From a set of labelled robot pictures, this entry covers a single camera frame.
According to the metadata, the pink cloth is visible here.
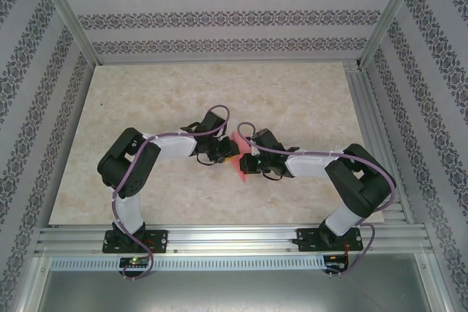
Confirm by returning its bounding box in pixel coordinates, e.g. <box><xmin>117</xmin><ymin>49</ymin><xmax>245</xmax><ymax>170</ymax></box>
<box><xmin>229</xmin><ymin>131</ymin><xmax>257</xmax><ymax>184</ymax></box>

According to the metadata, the grey sheet metal shelf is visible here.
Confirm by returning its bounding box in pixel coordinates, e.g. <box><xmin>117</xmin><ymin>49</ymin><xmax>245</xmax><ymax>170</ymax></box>
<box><xmin>21</xmin><ymin>255</ymin><xmax>454</xmax><ymax>312</ymax></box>

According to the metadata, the small circuit board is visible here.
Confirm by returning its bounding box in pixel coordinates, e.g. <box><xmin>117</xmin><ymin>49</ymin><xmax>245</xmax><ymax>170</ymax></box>
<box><xmin>119</xmin><ymin>256</ymin><xmax>150</xmax><ymax>268</ymax></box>
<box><xmin>324</xmin><ymin>254</ymin><xmax>348</xmax><ymax>267</ymax></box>

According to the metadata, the aluminium mounting rail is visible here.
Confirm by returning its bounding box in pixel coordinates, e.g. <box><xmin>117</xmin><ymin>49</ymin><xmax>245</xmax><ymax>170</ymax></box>
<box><xmin>34</xmin><ymin>224</ymin><xmax>434</xmax><ymax>257</ymax></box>

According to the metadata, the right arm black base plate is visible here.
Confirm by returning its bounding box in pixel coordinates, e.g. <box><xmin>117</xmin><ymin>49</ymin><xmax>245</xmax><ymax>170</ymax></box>
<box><xmin>296</xmin><ymin>227</ymin><xmax>363</xmax><ymax>254</ymax></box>

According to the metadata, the slotted grey cable duct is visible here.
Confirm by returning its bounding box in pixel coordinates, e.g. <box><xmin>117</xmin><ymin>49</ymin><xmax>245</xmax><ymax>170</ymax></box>
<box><xmin>49</xmin><ymin>255</ymin><xmax>328</xmax><ymax>272</ymax></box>

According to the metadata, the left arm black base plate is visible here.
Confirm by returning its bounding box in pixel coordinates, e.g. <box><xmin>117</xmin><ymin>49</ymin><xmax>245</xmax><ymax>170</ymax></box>
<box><xmin>102</xmin><ymin>229</ymin><xmax>170</xmax><ymax>254</ymax></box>

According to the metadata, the aluminium side rail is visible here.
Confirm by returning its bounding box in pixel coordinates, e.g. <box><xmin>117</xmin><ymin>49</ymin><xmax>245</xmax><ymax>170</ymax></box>
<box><xmin>343</xmin><ymin>61</ymin><xmax>414</xmax><ymax>225</ymax></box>

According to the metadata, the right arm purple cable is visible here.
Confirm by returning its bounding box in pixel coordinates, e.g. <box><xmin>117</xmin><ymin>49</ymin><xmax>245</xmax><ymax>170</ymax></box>
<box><xmin>236</xmin><ymin>121</ymin><xmax>398</xmax><ymax>280</ymax></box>

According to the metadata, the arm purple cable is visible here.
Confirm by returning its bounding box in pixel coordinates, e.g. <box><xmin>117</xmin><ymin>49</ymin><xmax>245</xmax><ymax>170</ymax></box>
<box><xmin>111</xmin><ymin>104</ymin><xmax>231</xmax><ymax>283</ymax></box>
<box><xmin>236</xmin><ymin>121</ymin><xmax>398</xmax><ymax>280</ymax></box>

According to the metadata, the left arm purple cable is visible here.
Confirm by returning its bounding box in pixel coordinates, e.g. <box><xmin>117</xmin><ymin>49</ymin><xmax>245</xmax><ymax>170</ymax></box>
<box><xmin>111</xmin><ymin>104</ymin><xmax>231</xmax><ymax>283</ymax></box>

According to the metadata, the aluminium frame post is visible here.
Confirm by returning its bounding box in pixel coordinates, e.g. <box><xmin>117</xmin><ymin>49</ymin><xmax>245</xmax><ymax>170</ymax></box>
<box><xmin>357</xmin><ymin>0</ymin><xmax>428</xmax><ymax>69</ymax></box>
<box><xmin>34</xmin><ymin>0</ymin><xmax>100</xmax><ymax>68</ymax></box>

